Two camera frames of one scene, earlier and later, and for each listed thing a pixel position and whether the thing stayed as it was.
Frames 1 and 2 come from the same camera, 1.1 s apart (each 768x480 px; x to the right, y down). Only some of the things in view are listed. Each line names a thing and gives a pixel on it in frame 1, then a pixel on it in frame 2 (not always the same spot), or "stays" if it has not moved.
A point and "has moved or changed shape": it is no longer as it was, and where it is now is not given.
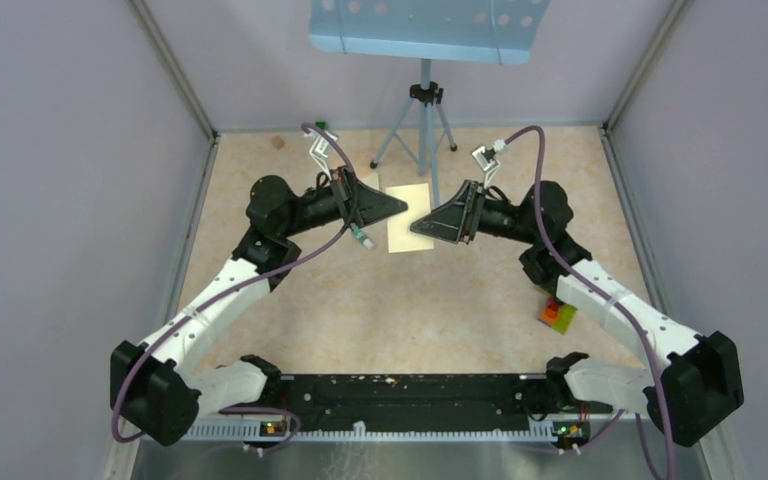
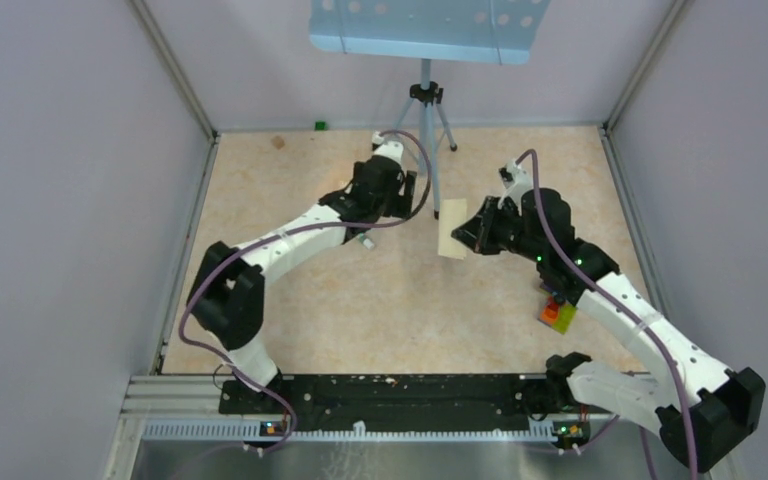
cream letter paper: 401,237 has moved or changed shape
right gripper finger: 446,233 -> 477,245
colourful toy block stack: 556,315 stays
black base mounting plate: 355,402 stays
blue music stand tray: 478,31 stays
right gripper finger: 453,211 -> 470,231
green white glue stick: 359,234 stays
